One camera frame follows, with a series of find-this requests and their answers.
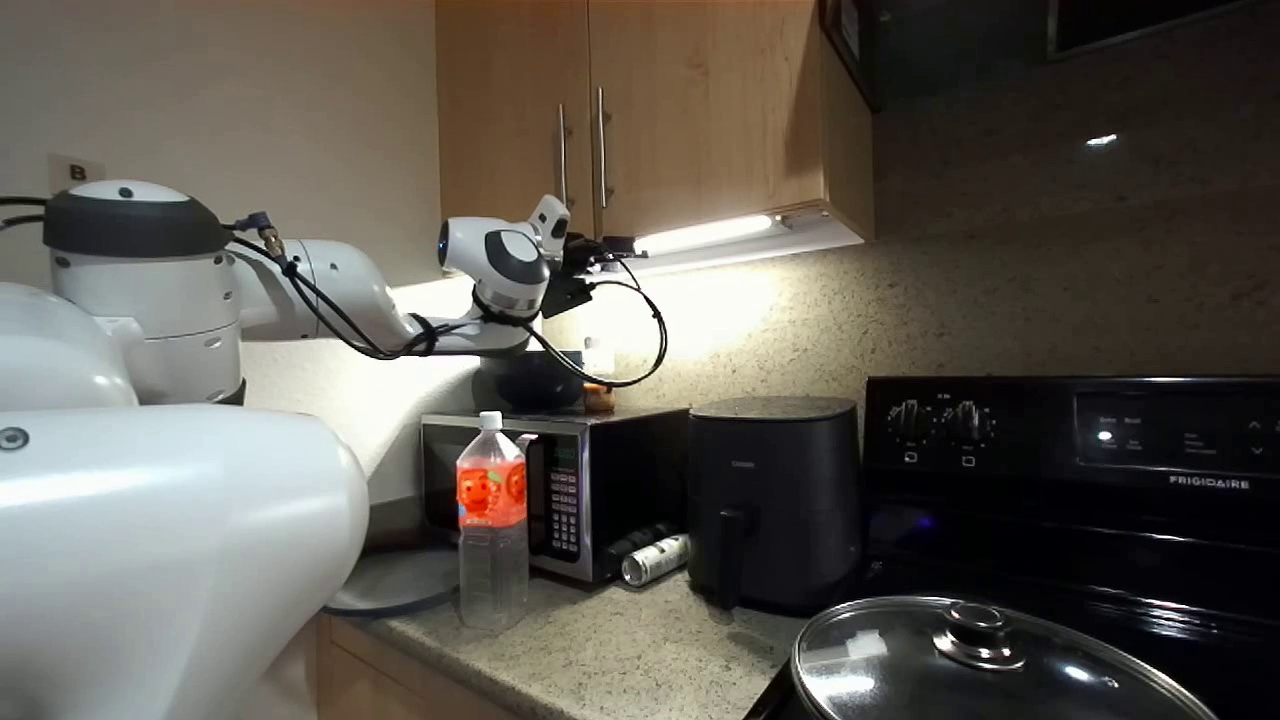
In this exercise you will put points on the grey round plate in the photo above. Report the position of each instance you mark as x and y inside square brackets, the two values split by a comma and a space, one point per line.
[400, 581]

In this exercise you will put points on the wooden base cabinet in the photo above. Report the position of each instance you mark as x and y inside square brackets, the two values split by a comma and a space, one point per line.
[373, 683]

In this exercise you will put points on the black air fryer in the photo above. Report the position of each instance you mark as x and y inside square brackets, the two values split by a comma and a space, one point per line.
[787, 506]

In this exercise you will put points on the silver black microwave oven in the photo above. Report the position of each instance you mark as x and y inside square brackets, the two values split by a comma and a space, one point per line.
[601, 492]

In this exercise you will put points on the dark blue bowl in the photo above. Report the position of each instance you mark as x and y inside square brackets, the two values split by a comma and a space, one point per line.
[532, 385]

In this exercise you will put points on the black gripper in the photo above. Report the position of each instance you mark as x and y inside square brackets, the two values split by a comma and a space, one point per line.
[571, 272]

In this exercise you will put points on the silver can lying down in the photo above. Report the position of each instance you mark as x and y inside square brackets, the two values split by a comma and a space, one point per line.
[656, 560]

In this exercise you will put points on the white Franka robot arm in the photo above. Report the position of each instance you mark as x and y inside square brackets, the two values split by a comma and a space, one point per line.
[160, 534]

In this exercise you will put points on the under cabinet light strip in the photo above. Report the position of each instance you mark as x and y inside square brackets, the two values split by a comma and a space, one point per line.
[701, 236]

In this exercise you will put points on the black over range hood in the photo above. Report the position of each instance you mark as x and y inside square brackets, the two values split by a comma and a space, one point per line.
[933, 43]

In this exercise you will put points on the glass pan lid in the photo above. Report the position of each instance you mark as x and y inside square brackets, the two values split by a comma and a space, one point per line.
[933, 675]

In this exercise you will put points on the black electric stove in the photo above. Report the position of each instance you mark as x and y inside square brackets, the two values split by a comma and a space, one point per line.
[1067, 506]

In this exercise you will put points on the large bottle red label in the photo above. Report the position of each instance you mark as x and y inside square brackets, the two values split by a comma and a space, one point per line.
[494, 534]

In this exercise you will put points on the wooden wall cabinet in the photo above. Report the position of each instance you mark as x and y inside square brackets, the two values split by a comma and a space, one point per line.
[720, 107]

